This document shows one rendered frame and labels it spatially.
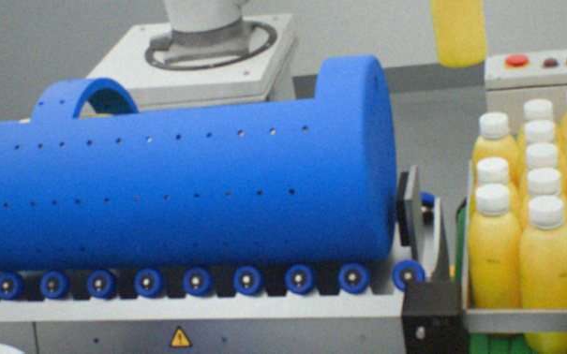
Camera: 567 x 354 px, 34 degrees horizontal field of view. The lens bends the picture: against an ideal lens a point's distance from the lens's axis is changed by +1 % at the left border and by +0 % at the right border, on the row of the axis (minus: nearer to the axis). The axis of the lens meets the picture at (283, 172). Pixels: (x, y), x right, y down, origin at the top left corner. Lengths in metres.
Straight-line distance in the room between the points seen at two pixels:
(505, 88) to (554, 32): 2.74
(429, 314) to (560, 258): 0.16
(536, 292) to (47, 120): 0.68
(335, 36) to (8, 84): 1.61
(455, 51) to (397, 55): 2.97
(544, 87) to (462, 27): 0.26
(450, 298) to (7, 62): 2.36
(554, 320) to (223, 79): 0.90
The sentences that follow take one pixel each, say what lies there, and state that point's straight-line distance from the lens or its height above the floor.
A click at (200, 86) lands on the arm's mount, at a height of 1.04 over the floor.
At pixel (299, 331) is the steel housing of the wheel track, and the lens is 1.30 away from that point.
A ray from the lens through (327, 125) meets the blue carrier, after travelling 1.14.
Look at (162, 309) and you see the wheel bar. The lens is 1.35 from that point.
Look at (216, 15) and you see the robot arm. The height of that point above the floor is 1.14.
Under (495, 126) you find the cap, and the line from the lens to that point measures 1.32.
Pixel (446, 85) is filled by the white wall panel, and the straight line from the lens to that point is 4.26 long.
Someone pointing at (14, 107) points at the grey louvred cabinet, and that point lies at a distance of 3.32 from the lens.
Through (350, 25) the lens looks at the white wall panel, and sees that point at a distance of 4.21.
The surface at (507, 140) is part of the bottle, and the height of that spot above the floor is 1.07.
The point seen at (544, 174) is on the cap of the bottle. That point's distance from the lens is 1.17.
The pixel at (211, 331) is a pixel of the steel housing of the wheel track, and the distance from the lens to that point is 1.33.
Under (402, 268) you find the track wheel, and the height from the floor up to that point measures 0.97.
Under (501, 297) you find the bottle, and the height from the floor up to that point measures 0.96.
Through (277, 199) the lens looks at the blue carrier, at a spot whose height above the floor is 1.11.
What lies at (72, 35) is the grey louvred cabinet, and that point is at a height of 0.84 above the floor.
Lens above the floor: 1.65
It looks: 26 degrees down
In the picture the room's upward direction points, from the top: 11 degrees counter-clockwise
